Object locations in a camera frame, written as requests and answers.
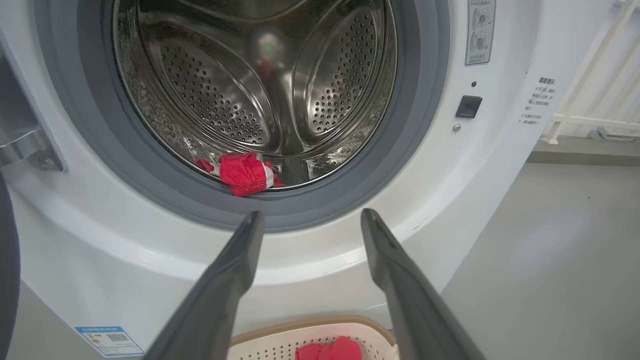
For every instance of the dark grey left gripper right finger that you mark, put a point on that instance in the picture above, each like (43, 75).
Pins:
(415, 300)

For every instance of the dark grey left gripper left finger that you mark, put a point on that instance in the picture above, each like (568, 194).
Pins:
(215, 300)

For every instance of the plain red garment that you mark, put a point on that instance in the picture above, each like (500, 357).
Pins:
(330, 350)

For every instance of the red garment with white trim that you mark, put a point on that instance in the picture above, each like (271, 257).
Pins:
(245, 172)

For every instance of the dark grey washing machine door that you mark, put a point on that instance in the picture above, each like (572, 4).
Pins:
(7, 260)

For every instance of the beige perforated laundry basket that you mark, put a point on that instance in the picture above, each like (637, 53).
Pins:
(270, 342)

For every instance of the white washing machine body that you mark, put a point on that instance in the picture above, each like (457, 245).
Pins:
(115, 260)

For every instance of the grey rubber door gasket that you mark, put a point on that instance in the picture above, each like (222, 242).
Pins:
(400, 150)

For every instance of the black door lock socket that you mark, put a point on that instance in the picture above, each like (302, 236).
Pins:
(468, 106)

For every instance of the blue energy label sticker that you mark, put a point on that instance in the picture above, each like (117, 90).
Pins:
(110, 341)

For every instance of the grey warning pictogram sticker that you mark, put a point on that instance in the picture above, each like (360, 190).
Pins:
(480, 30)

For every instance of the white metal railing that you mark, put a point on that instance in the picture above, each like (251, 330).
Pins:
(590, 75)

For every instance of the metal door hinge bracket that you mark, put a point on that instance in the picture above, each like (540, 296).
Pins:
(30, 147)

